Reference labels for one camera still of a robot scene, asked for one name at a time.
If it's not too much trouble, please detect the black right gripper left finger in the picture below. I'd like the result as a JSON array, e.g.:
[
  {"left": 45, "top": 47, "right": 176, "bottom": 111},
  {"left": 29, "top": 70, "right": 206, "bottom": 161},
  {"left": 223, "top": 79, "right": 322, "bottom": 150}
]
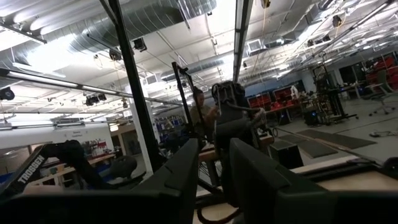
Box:
[{"left": 132, "top": 138, "right": 200, "bottom": 224}]

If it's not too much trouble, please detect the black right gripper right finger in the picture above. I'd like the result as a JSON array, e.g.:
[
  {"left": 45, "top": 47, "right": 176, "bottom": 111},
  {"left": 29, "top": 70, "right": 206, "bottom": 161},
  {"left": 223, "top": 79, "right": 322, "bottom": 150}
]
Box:
[{"left": 229, "top": 138, "right": 339, "bottom": 224}]

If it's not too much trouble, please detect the black box cabinet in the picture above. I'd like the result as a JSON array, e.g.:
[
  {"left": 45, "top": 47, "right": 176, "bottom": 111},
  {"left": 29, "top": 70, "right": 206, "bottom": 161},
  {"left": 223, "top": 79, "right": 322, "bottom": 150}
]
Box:
[{"left": 269, "top": 139, "right": 305, "bottom": 170}]

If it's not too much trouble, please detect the black round-backed chair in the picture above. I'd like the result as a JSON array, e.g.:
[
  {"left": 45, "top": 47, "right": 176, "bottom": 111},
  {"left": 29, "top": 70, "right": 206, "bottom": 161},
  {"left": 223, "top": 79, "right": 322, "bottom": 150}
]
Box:
[{"left": 108, "top": 155, "right": 139, "bottom": 180}]

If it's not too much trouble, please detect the person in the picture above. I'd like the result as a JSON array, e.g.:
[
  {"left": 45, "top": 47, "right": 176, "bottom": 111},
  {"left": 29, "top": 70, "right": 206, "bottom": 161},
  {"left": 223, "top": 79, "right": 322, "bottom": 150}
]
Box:
[{"left": 188, "top": 88, "right": 219, "bottom": 138}]

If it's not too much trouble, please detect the short dark floor mat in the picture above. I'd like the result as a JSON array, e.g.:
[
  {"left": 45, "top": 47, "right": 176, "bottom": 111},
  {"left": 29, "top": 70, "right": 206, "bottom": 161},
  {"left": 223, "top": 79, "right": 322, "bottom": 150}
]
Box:
[{"left": 279, "top": 133, "right": 339, "bottom": 159}]

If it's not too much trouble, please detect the red bin rack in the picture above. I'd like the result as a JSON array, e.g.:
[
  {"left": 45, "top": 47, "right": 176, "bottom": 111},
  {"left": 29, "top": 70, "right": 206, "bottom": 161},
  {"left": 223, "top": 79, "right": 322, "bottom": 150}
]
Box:
[{"left": 247, "top": 86, "right": 295, "bottom": 112}]

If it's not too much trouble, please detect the long dark floor mat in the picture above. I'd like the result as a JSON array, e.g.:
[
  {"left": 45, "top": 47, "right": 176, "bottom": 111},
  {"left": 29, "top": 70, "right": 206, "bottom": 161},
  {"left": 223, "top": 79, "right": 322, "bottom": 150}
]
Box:
[{"left": 296, "top": 128, "right": 377, "bottom": 150}]

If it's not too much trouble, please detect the wooden workbench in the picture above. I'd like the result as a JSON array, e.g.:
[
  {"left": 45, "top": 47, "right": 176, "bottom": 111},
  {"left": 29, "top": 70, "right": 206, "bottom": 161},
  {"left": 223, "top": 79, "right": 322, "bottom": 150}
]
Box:
[{"left": 29, "top": 153, "right": 116, "bottom": 188}]

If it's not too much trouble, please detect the black standing workstation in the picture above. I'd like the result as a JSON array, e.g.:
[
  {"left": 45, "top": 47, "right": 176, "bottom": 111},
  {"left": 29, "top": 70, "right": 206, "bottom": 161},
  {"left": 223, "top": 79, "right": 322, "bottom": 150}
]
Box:
[{"left": 312, "top": 51, "right": 359, "bottom": 126}]

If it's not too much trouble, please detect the black round knob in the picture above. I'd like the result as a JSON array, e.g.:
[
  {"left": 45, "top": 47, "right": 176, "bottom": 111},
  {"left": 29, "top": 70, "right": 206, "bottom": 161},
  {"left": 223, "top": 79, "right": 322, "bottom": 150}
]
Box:
[{"left": 381, "top": 156, "right": 398, "bottom": 179}]

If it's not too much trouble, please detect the grey office chair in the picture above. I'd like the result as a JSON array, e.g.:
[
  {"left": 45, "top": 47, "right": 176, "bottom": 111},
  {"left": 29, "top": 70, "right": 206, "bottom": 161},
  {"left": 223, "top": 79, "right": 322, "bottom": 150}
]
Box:
[{"left": 368, "top": 70, "right": 397, "bottom": 117}]

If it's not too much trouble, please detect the red bin shelf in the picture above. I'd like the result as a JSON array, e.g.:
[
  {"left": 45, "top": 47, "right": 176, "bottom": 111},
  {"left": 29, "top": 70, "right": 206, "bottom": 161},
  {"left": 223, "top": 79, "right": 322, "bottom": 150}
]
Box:
[{"left": 364, "top": 55, "right": 398, "bottom": 91}]

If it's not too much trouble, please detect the dark cable loop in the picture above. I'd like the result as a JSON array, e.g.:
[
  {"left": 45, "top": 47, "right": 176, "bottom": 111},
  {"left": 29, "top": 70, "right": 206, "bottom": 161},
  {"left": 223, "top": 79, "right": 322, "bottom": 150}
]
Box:
[{"left": 195, "top": 205, "right": 242, "bottom": 224}]

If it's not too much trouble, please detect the thin black frame post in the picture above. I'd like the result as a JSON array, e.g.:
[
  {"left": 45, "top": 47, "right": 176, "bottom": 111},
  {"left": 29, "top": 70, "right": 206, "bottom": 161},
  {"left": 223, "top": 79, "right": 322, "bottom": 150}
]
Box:
[{"left": 171, "top": 61, "right": 203, "bottom": 139}]

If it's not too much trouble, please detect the thick black frame post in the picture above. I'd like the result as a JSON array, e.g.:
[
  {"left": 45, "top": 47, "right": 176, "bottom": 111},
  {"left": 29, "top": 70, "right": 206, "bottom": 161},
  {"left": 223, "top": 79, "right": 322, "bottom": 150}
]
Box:
[{"left": 99, "top": 0, "right": 165, "bottom": 173}]

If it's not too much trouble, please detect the cable coil on floor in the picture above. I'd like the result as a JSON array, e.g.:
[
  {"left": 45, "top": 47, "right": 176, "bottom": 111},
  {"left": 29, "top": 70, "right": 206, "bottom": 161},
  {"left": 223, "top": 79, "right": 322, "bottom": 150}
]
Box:
[{"left": 369, "top": 129, "right": 398, "bottom": 138}]

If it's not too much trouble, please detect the black overhead frame beam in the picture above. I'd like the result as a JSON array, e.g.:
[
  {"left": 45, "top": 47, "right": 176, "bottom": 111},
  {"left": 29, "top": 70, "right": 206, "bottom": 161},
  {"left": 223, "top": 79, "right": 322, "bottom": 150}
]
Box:
[{"left": 232, "top": 0, "right": 254, "bottom": 83}]

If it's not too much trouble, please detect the frame crossbar with light strip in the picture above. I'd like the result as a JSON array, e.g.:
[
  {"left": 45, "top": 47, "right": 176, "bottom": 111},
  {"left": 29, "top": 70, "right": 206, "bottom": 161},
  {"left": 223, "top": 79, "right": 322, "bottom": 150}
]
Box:
[{"left": 0, "top": 67, "right": 183, "bottom": 107}]

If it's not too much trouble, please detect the silver ventilation duct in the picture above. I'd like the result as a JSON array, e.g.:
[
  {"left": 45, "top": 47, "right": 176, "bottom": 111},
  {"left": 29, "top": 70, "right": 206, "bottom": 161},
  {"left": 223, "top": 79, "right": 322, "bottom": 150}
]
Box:
[{"left": 0, "top": 0, "right": 218, "bottom": 68}]

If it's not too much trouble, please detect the black frame-mounted camera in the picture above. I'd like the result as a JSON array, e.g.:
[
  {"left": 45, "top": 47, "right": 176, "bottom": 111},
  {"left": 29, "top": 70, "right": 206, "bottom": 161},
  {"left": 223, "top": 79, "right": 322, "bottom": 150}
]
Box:
[{"left": 0, "top": 86, "right": 16, "bottom": 101}]

